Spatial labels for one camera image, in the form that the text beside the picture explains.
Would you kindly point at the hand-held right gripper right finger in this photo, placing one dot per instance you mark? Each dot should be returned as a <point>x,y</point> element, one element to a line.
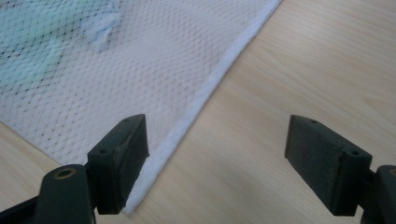
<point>323,161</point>

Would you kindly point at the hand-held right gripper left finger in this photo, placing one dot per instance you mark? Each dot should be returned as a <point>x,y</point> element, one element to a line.
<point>116,165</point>

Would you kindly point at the white mesh laundry bag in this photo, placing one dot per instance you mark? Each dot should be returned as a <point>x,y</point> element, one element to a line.
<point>149,71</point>

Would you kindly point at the light green cloth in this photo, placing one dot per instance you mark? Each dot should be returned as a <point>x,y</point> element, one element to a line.
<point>34,40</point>

